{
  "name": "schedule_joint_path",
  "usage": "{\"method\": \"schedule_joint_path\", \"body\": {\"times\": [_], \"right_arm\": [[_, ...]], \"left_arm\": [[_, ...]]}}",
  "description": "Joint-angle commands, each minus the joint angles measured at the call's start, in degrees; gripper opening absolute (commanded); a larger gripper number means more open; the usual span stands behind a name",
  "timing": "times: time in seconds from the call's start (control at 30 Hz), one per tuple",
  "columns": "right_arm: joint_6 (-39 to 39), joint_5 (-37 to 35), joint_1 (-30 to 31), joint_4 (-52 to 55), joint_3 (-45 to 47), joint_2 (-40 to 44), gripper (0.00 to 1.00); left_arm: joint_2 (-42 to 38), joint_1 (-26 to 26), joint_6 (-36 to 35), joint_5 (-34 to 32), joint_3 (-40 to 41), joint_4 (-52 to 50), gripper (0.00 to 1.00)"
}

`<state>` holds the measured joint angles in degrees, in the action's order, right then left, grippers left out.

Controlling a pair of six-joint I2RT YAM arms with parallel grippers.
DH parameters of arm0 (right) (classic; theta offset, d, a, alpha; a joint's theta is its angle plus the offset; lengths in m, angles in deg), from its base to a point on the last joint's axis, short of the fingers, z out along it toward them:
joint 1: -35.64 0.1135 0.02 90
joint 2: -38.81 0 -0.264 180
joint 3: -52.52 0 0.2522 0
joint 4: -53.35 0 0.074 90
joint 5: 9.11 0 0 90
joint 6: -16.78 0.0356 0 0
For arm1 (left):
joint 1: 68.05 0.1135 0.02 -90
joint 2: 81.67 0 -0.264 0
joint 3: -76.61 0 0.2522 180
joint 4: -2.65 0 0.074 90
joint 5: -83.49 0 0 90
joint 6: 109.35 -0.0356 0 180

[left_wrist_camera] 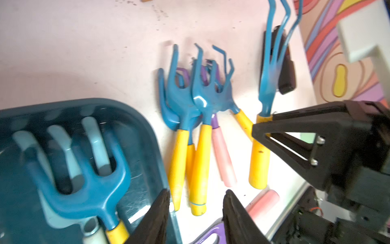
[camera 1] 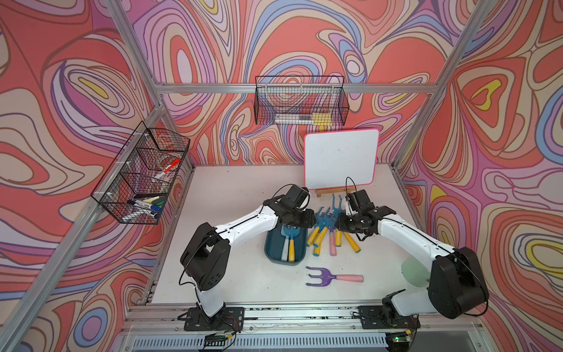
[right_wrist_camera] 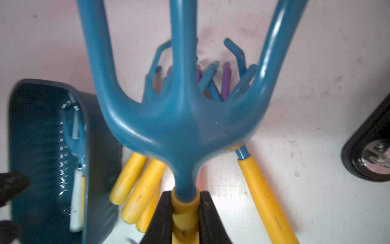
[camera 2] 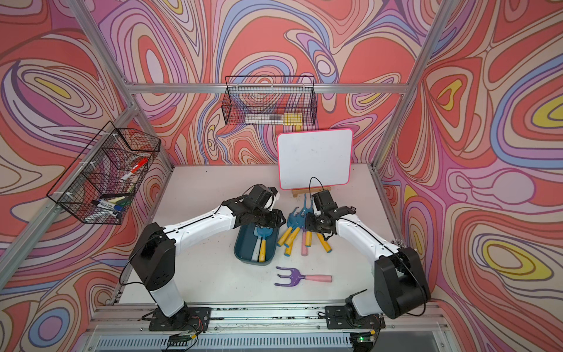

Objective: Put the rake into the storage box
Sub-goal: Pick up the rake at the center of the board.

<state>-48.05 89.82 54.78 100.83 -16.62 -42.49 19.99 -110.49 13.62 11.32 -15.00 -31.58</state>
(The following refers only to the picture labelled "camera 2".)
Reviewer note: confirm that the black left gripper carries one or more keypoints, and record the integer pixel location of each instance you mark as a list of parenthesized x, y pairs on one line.
[(276, 220)]

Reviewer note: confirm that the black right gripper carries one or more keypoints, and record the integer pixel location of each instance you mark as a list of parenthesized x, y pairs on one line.
[(309, 224)]

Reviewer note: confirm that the teal rake yellow handle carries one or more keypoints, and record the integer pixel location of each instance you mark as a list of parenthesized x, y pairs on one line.
[(296, 226), (266, 231), (292, 216)]

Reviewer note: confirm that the light blue rake white handle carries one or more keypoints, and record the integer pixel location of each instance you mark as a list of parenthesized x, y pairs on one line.
[(257, 251)]

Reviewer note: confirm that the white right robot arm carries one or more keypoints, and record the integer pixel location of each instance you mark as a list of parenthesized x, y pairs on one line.
[(400, 285)]

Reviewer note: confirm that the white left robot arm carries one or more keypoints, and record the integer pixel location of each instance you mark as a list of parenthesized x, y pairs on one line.
[(154, 257)]

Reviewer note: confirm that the dark teal storage box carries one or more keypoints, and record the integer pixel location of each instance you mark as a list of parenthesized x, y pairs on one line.
[(245, 243)]

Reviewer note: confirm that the pink framed whiteboard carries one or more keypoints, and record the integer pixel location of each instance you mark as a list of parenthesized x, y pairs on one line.
[(325, 155)]

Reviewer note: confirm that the yellow eraser in basket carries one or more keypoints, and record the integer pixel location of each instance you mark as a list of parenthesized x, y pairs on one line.
[(292, 119)]

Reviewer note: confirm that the red marker pen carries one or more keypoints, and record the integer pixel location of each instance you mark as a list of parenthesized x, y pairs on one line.
[(135, 169)]

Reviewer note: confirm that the blue marker pen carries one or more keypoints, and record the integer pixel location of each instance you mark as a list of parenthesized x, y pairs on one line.
[(101, 203)]

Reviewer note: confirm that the green circuit board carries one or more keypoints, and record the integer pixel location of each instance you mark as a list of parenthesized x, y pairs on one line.
[(181, 340)]

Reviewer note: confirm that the purple rake pink handle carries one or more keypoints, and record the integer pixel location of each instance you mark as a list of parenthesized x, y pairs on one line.
[(294, 277)]

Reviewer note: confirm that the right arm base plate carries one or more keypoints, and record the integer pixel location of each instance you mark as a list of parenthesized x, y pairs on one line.
[(344, 317)]

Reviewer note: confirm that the black wire basket back wall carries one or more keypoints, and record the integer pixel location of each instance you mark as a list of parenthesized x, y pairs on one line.
[(262, 100)]

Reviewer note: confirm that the black wire basket wall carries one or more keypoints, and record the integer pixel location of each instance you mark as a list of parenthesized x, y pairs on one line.
[(262, 100), (110, 154)]

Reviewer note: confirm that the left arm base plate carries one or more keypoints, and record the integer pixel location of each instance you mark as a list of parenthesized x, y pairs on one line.
[(197, 318)]

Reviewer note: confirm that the black wire basket left wall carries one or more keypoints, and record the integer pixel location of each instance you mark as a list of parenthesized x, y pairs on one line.
[(110, 154)]

